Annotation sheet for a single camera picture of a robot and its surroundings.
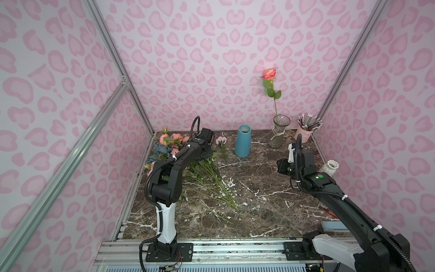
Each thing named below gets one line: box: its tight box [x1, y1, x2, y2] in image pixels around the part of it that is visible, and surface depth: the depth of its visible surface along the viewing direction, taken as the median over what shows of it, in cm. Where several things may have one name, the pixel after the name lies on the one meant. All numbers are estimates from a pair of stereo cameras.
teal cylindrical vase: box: [234, 124, 252, 158], surface depth 97 cm
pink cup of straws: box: [294, 112, 324, 144], surface depth 109 cm
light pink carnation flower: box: [215, 136, 228, 160], surface depth 112 cm
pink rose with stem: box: [261, 68, 282, 123], surface depth 92 cm
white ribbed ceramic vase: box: [319, 159, 340, 177], surface depth 84 cm
